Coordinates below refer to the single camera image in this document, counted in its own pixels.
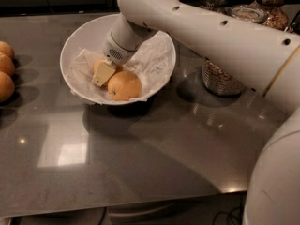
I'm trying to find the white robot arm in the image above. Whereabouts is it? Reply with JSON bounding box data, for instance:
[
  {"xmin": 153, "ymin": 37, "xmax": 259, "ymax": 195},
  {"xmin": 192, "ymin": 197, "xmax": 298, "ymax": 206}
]
[{"xmin": 102, "ymin": 0, "xmax": 300, "ymax": 225}]

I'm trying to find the white bowl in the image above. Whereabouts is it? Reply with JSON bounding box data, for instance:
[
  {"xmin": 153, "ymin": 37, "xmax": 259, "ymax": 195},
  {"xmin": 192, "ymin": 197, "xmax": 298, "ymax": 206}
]
[{"xmin": 59, "ymin": 14, "xmax": 177, "ymax": 107}]

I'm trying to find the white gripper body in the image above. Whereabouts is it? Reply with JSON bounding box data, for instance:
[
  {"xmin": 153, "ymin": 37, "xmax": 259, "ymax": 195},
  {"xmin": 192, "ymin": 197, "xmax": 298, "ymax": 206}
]
[{"xmin": 102, "ymin": 32, "xmax": 137, "ymax": 65}]

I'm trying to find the black cable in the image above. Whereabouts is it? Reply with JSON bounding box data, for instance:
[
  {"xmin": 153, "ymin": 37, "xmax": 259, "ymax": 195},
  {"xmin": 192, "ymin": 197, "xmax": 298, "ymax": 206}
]
[{"xmin": 213, "ymin": 204, "xmax": 247, "ymax": 225}]

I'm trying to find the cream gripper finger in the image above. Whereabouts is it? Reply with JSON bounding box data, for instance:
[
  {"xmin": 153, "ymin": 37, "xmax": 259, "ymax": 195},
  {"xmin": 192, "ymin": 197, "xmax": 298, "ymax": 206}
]
[{"xmin": 91, "ymin": 59, "xmax": 117, "ymax": 88}]

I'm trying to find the white paper napkin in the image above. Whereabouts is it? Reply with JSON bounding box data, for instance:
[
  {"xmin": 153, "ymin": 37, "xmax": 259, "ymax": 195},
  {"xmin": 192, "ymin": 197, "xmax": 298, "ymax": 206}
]
[{"xmin": 61, "ymin": 32, "xmax": 176, "ymax": 105}]

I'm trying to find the orange at bowl front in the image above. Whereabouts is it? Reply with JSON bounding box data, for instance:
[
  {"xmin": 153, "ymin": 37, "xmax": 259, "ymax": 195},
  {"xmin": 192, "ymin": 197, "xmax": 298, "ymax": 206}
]
[{"xmin": 108, "ymin": 71, "xmax": 142, "ymax": 101}]

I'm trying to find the front glass cereal jar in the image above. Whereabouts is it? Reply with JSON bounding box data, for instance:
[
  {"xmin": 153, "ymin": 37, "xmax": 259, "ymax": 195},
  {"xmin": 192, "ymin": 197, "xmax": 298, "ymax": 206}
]
[{"xmin": 202, "ymin": 4, "xmax": 269, "ymax": 98}]

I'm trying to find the right rear glass jar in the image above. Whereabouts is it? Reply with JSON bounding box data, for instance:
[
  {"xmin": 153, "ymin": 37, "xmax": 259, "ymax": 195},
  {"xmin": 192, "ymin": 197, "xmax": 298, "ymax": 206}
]
[{"xmin": 250, "ymin": 0, "xmax": 289, "ymax": 30}]

